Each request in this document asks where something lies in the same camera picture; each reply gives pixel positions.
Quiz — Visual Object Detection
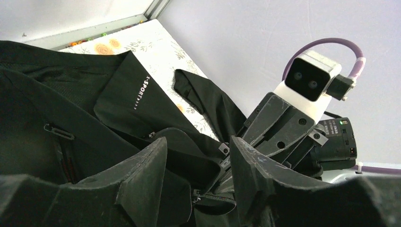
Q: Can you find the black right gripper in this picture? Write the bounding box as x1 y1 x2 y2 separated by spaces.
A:
241 94 357 179

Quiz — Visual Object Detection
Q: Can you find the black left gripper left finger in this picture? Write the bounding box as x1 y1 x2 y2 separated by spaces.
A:
0 138 167 227

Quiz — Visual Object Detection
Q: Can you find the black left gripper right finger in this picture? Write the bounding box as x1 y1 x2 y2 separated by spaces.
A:
230 136 401 227

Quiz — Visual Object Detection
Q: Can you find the black zip-up jacket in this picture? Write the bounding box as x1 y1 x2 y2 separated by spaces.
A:
0 41 246 227

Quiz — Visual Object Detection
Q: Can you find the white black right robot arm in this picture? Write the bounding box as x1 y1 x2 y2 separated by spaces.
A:
237 92 401 183

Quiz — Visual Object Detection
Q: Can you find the floral patterned table mat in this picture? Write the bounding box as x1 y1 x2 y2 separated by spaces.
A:
61 19 217 140

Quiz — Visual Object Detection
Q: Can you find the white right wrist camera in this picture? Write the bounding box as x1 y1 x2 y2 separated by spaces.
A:
273 50 356 123

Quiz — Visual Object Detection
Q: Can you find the aluminium corner frame post right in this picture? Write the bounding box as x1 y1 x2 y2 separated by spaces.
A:
143 0 170 20

